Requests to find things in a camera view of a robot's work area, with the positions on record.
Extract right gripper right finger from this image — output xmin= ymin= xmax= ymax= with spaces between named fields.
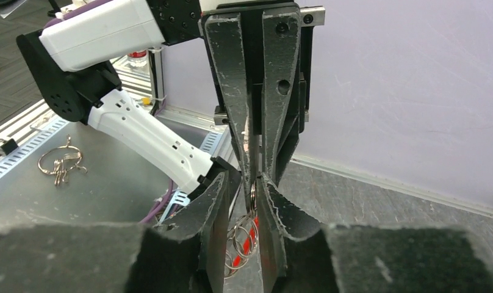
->
xmin=257 ymin=175 xmax=323 ymax=292

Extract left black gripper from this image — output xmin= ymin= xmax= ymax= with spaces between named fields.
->
xmin=199 ymin=2 xmax=325 ymax=190

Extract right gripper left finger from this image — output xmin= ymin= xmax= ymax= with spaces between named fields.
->
xmin=154 ymin=172 xmax=229 ymax=292

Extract metal keyring with red handle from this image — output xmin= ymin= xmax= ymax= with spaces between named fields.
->
xmin=224 ymin=182 xmax=259 ymax=279

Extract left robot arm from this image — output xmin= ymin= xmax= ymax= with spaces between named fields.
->
xmin=16 ymin=1 xmax=325 ymax=194

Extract clear bottle red label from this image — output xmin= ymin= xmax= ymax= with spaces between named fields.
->
xmin=127 ymin=49 xmax=148 ymax=68

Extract loose metal wire clips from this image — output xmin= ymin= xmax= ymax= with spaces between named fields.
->
xmin=37 ymin=134 xmax=88 ymax=187

